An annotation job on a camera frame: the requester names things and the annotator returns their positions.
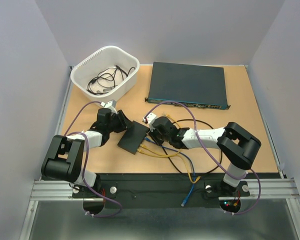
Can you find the white plastic bin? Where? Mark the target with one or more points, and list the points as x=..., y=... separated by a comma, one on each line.
x=107, y=74

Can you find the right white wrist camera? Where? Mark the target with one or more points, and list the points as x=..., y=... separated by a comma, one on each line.
x=149, y=118

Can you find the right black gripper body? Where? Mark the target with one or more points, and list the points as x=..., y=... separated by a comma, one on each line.
x=158, y=137

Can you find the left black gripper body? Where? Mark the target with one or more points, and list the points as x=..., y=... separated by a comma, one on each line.
x=115, y=125

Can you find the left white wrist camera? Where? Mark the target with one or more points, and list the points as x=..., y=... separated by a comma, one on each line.
x=110, y=104

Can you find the small black network switch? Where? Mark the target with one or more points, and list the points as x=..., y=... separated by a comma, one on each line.
x=133, y=137

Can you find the aluminium rail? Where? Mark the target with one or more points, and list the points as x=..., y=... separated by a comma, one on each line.
x=280, y=188

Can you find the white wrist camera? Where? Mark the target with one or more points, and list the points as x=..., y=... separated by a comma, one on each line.
x=110, y=104
x=149, y=118

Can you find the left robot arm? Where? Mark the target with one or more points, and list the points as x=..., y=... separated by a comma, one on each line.
x=64, y=157

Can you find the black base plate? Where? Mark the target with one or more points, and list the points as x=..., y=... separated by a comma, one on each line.
x=167, y=190

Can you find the large teal network switch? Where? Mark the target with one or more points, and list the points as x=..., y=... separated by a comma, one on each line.
x=196, y=86

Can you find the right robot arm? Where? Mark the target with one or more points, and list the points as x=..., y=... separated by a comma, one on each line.
x=237, y=144

